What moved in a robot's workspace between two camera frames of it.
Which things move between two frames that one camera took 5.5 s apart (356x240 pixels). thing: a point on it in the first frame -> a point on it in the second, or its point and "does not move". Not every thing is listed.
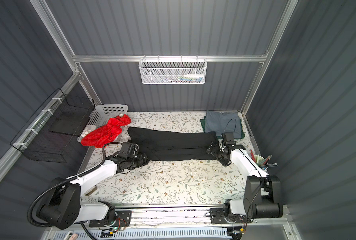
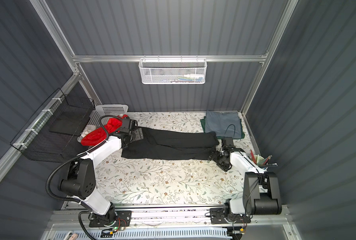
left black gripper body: [136, 162] -> [136, 136]
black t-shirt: [172, 144] does not move
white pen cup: [261, 161] does not move
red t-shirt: [100, 137] does not move
